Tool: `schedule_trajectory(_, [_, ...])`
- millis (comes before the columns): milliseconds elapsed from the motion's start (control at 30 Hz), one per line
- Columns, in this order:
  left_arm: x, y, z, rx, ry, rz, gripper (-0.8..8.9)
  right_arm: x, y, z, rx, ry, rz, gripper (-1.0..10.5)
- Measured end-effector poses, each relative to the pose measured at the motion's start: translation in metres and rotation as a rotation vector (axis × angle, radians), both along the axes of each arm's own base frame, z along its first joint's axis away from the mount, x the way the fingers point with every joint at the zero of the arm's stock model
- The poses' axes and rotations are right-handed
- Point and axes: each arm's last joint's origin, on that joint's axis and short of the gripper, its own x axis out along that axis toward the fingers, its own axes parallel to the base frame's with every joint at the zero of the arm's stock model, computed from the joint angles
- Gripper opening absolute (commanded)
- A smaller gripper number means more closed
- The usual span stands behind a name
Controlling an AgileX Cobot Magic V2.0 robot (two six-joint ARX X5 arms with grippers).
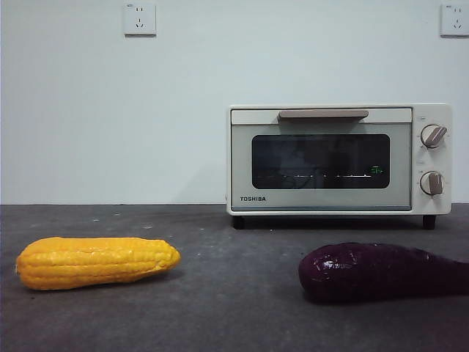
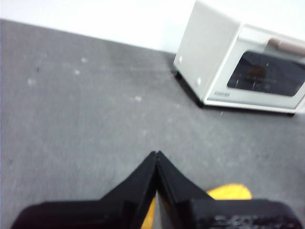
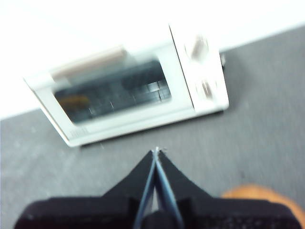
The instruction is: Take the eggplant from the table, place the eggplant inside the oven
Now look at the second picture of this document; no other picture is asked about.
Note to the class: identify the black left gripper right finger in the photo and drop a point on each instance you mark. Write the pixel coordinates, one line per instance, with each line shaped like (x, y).
(214, 214)

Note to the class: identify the yellow corn cob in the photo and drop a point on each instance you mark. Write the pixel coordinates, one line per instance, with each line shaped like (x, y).
(228, 192)

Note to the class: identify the cream toaster oven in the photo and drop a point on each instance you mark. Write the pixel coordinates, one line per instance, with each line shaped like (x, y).
(202, 35)

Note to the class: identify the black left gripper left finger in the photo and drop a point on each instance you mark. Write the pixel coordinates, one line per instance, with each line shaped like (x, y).
(100, 214)

